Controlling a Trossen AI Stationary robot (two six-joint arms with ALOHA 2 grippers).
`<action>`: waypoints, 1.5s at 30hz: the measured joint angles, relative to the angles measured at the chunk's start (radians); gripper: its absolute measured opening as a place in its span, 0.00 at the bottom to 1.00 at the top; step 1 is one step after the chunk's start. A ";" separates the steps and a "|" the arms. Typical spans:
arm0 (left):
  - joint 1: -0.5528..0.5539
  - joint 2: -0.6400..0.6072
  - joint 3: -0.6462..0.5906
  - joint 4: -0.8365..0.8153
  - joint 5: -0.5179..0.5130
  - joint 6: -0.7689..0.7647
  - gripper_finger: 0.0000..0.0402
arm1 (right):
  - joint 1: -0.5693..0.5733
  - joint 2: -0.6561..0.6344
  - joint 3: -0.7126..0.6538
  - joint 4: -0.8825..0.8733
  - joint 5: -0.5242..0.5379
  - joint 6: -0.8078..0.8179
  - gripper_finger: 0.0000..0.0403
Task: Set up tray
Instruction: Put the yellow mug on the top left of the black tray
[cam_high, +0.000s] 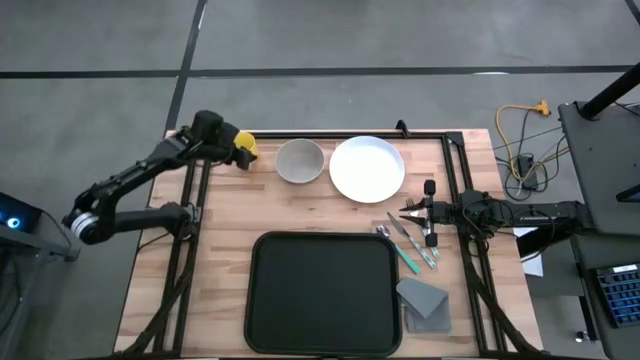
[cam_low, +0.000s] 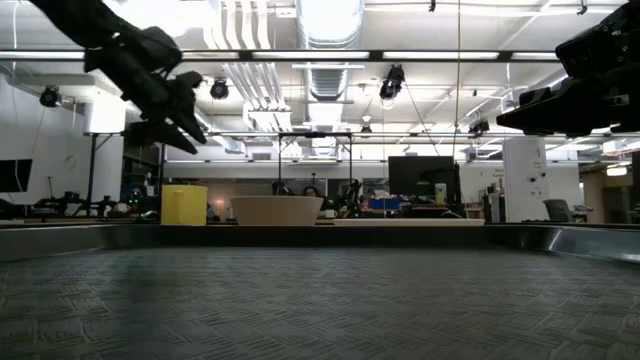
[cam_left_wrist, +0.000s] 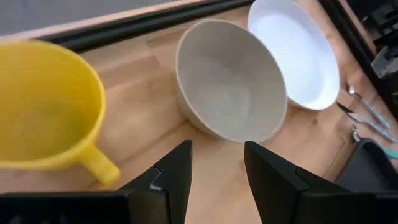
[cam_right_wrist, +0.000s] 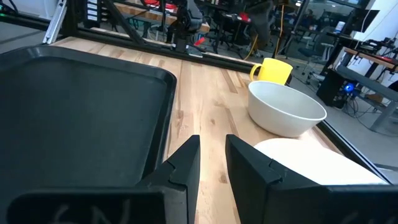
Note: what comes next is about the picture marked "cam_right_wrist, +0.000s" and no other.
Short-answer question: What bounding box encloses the yellow extension cable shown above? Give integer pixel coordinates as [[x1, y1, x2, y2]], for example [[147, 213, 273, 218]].
[[244, 4, 286, 60]]

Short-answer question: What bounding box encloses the yellow mug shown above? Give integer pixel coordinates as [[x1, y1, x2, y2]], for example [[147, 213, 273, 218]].
[[249, 57, 294, 86]]

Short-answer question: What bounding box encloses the white bowl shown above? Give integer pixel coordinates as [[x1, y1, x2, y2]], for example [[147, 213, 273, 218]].
[[248, 80, 328, 138]]

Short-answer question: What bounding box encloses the black computer tower blue light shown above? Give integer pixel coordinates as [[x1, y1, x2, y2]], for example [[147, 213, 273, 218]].
[[316, 68, 356, 109]]

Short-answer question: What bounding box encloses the white round plate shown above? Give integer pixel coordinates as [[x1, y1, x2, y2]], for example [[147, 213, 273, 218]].
[[254, 138, 389, 186]]

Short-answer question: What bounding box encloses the silver aluminium bar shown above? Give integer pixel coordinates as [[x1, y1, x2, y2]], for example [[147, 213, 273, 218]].
[[42, 0, 68, 45]]

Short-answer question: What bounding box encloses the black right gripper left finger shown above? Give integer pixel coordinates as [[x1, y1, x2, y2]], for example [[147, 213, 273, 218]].
[[6, 134, 201, 224]]

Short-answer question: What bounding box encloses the grey metal desk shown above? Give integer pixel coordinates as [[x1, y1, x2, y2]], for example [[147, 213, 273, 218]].
[[335, 63, 398, 133]]

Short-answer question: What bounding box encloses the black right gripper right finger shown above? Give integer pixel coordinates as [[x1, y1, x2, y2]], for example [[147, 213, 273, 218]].
[[225, 134, 398, 224]]

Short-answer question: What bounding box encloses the wooden workbench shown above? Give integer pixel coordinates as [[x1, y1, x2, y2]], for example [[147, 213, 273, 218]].
[[114, 0, 211, 34]]

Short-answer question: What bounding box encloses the black plastic serving tray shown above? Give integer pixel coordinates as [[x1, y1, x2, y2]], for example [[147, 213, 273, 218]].
[[0, 45, 177, 200]]

